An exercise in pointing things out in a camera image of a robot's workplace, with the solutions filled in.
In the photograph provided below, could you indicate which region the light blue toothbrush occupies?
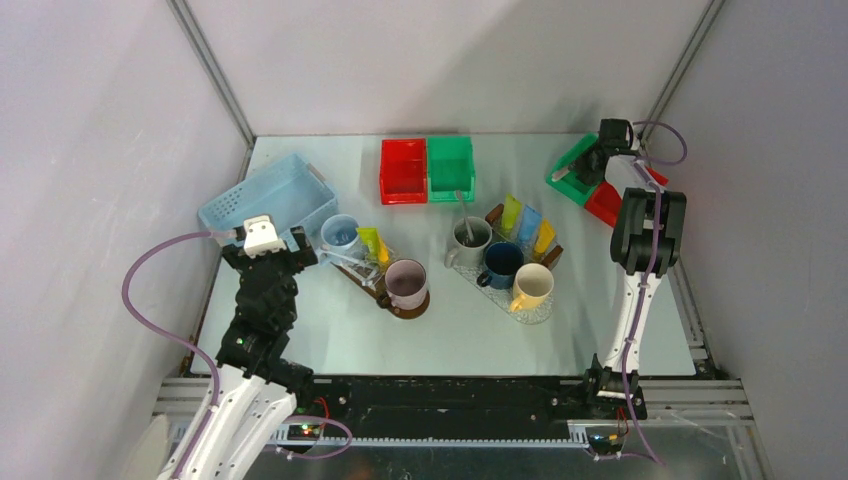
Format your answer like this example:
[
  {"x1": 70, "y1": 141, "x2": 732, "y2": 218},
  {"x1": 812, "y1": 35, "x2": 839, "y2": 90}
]
[{"x1": 318, "y1": 246, "x2": 381, "y2": 287}]

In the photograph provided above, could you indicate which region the green plastic bin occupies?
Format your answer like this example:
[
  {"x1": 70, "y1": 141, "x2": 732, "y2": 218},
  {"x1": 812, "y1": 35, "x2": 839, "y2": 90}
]
[{"x1": 426, "y1": 136, "x2": 476, "y2": 203}]

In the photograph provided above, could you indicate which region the brown ended acrylic rack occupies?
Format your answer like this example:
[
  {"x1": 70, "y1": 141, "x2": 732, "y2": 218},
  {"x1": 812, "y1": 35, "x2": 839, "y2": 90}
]
[{"x1": 484, "y1": 203, "x2": 564, "y2": 270}]

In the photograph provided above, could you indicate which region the dark blue mug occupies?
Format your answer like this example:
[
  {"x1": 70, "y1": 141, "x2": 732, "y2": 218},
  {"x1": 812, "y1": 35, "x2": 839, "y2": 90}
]
[{"x1": 476, "y1": 242, "x2": 524, "y2": 290}]

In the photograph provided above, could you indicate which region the green toothbrush bin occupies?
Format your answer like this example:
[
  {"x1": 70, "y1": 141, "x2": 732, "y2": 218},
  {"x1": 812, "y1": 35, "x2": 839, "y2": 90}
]
[{"x1": 545, "y1": 133, "x2": 598, "y2": 207}]

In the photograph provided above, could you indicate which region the red toothpaste bin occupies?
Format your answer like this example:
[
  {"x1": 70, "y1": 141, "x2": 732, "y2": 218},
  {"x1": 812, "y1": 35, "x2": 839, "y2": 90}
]
[{"x1": 582, "y1": 165, "x2": 669, "y2": 230}]

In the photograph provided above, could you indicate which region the clear glass oval tray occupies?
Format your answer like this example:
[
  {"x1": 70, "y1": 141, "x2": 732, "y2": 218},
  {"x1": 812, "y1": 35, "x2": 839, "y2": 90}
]
[{"x1": 453, "y1": 266, "x2": 554, "y2": 325}]

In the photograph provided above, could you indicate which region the light blue mug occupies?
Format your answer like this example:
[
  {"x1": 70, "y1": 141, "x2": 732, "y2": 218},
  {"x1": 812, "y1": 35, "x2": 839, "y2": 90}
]
[{"x1": 317, "y1": 214, "x2": 366, "y2": 265}]

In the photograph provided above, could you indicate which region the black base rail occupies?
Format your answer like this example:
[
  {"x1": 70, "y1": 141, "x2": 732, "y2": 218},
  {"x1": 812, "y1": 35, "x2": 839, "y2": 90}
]
[{"x1": 294, "y1": 375, "x2": 627, "y2": 441}]

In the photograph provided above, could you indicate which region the brown wooden oval tray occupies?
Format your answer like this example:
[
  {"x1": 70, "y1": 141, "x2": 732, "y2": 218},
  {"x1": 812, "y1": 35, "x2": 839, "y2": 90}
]
[{"x1": 335, "y1": 265, "x2": 430, "y2": 320}]

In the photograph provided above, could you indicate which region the clear acrylic holder rack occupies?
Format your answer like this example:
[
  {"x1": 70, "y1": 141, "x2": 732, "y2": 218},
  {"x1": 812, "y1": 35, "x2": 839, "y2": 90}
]
[{"x1": 329, "y1": 242, "x2": 398, "y2": 298}]

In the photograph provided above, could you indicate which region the grey toothbrush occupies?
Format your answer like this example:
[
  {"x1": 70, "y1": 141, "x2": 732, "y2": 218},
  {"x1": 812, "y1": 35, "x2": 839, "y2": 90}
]
[{"x1": 454, "y1": 189, "x2": 475, "y2": 247}]

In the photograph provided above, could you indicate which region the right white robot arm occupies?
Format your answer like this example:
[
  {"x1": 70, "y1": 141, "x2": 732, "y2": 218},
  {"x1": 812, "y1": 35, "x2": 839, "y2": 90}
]
[{"x1": 569, "y1": 118, "x2": 687, "y2": 418}]

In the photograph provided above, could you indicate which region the red plastic bin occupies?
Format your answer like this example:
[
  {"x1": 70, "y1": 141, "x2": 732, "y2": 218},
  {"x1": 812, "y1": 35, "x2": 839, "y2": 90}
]
[{"x1": 378, "y1": 138, "x2": 428, "y2": 205}]

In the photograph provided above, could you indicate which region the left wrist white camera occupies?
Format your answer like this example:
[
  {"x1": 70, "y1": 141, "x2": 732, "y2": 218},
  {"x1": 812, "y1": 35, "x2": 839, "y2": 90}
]
[{"x1": 238, "y1": 215, "x2": 288, "y2": 259}]

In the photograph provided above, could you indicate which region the grey mug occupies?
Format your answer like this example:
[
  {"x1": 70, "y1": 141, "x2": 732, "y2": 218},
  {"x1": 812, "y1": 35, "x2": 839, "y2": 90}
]
[{"x1": 444, "y1": 216, "x2": 493, "y2": 268}]

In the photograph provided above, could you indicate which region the cream yellow mug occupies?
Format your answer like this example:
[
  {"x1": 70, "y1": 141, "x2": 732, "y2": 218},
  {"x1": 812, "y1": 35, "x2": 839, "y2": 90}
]
[{"x1": 509, "y1": 263, "x2": 555, "y2": 312}]

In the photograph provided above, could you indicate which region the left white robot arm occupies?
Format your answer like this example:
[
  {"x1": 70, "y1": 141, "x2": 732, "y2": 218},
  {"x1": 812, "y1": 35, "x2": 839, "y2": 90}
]
[{"x1": 159, "y1": 215, "x2": 317, "y2": 479}]

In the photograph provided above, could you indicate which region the pink toothbrush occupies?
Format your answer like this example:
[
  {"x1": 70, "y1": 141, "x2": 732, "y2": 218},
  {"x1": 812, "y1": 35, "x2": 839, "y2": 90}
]
[{"x1": 551, "y1": 168, "x2": 570, "y2": 182}]

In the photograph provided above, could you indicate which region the mauve pink mug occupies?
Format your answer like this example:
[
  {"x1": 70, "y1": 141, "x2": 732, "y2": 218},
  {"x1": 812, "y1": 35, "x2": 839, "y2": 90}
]
[{"x1": 377, "y1": 259, "x2": 428, "y2": 311}]

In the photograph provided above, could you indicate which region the light blue plastic basket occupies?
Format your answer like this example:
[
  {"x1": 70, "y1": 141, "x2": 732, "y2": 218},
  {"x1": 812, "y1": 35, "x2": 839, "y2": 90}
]
[{"x1": 198, "y1": 154, "x2": 339, "y2": 243}]

